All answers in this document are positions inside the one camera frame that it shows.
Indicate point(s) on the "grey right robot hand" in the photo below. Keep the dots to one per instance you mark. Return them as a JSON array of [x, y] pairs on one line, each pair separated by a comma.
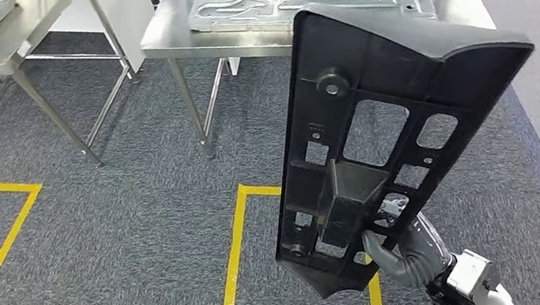
[[417, 262]]

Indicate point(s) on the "long black plastic part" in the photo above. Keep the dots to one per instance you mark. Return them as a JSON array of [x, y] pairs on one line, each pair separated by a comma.
[[395, 65]]

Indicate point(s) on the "stainless steel workbench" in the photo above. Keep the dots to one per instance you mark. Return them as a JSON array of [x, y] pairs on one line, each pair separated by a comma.
[[169, 38]]

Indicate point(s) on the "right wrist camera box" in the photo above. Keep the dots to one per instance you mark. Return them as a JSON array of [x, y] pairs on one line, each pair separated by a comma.
[[469, 271]]

